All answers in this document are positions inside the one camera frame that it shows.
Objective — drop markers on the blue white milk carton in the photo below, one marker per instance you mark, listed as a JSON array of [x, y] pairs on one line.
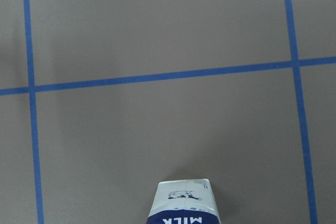
[[185, 201]]

